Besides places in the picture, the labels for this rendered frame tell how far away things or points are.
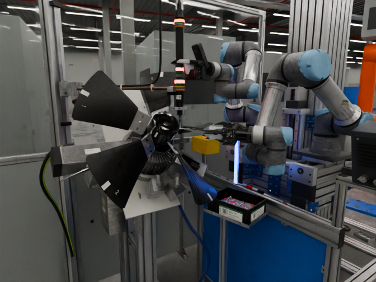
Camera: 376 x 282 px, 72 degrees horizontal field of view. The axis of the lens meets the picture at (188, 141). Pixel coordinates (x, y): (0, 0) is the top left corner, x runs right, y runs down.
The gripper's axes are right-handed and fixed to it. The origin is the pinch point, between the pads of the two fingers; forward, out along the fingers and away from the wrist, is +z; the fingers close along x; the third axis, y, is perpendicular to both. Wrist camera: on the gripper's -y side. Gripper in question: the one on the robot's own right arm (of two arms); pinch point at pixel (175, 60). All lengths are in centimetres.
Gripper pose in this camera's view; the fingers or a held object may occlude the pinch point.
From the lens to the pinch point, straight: 112.9
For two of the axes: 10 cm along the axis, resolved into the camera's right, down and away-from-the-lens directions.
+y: 0.0, 9.9, 1.7
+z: -7.3, 1.1, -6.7
